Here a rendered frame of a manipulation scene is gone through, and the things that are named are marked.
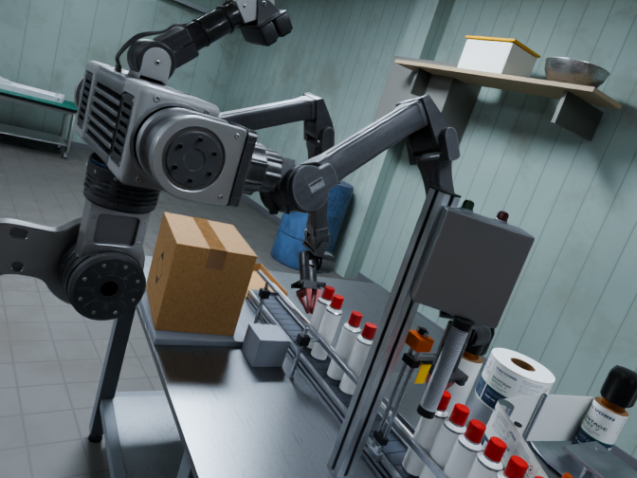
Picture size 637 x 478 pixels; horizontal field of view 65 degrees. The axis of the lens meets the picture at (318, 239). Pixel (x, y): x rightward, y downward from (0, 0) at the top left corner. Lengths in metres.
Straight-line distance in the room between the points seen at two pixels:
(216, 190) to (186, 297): 0.77
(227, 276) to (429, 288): 0.71
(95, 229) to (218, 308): 0.61
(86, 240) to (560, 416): 1.27
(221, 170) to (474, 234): 0.47
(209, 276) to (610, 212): 3.26
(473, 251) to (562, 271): 3.31
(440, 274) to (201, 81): 8.13
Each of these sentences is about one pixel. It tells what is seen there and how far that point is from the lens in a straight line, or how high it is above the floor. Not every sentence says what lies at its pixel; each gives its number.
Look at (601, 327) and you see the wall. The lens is 4.15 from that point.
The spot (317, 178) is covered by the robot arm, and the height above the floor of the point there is 1.46.
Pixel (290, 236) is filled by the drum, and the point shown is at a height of 0.31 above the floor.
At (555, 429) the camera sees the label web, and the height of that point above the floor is 0.96.
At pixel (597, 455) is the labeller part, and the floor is 1.14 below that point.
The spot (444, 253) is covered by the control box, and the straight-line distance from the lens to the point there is 0.95.
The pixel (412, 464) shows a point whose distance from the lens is 1.23.
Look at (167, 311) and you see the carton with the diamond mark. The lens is 1.50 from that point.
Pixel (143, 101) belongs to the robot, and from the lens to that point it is 0.79.
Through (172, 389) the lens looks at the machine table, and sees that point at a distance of 1.33.
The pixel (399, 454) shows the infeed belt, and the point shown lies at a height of 0.88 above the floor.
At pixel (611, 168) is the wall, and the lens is 4.23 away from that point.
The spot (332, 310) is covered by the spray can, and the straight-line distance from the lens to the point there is 1.47.
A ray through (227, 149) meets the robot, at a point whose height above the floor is 1.48.
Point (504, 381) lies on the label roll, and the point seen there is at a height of 0.98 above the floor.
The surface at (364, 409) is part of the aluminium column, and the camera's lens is 1.12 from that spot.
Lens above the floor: 1.56
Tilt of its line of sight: 13 degrees down
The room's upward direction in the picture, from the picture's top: 18 degrees clockwise
